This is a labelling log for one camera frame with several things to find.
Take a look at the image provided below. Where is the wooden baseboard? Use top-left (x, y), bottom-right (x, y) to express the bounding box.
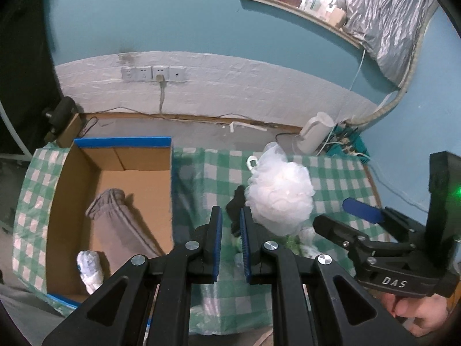
top-left (84, 113), bottom-right (303, 130)

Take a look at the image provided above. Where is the white metal frame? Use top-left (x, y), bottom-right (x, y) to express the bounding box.
top-left (0, 104), bottom-right (34, 161)

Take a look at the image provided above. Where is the cardboard box with blue edges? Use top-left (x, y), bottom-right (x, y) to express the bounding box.
top-left (45, 136), bottom-right (175, 303)

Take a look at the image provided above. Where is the white crumpled soft item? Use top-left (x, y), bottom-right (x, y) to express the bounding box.
top-left (301, 227), bottom-right (318, 258)

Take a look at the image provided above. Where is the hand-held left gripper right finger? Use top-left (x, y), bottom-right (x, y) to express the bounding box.
top-left (239, 205), bottom-right (420, 346)

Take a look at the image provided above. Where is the grey wrapped pipe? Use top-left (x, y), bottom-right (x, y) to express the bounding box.
top-left (347, 7), bottom-right (438, 125)

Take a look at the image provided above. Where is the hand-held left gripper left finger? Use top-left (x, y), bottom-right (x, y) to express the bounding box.
top-left (41, 205), bottom-right (224, 346)

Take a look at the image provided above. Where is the teal plastic basket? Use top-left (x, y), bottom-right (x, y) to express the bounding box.
top-left (326, 123), bottom-right (371, 161)

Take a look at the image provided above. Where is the black sock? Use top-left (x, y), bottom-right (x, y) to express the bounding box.
top-left (226, 185), bottom-right (249, 236)

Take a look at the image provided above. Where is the green white checkered tablecloth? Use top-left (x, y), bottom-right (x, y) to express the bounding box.
top-left (11, 142), bottom-right (388, 336)

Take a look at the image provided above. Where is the green glitter soft roll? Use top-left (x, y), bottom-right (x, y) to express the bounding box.
top-left (277, 236), bottom-right (301, 256)

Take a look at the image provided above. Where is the brown board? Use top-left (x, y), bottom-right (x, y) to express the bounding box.
top-left (45, 113), bottom-right (87, 148)

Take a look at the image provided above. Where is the wooden window sill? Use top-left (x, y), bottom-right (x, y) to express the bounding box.
top-left (238, 0), bottom-right (362, 49)

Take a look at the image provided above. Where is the black knob clamp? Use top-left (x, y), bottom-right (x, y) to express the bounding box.
top-left (43, 97), bottom-right (78, 134)

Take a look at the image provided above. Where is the person's right hand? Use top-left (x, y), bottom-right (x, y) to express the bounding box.
top-left (380, 290), bottom-right (451, 337)

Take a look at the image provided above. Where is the white plastic strip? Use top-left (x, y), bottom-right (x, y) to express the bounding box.
top-left (230, 122), bottom-right (268, 133)

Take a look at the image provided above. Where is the grey plug with cable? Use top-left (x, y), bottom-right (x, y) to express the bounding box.
top-left (156, 74), bottom-right (167, 115)

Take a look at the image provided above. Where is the white mesh bath loofah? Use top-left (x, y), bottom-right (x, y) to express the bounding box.
top-left (245, 142), bottom-right (315, 236)

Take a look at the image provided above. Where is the white electric kettle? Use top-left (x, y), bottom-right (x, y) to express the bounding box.
top-left (298, 112), bottom-right (335, 155)

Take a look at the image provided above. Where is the thin white hanging cable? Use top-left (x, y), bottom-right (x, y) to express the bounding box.
top-left (349, 48), bottom-right (366, 91)

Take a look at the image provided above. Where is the silver foil curtain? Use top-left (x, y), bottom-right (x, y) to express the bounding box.
top-left (340, 0), bottom-right (438, 82)

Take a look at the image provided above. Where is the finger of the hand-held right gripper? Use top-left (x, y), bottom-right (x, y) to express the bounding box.
top-left (313, 214), bottom-right (427, 260)
top-left (343, 198), bottom-right (430, 249)

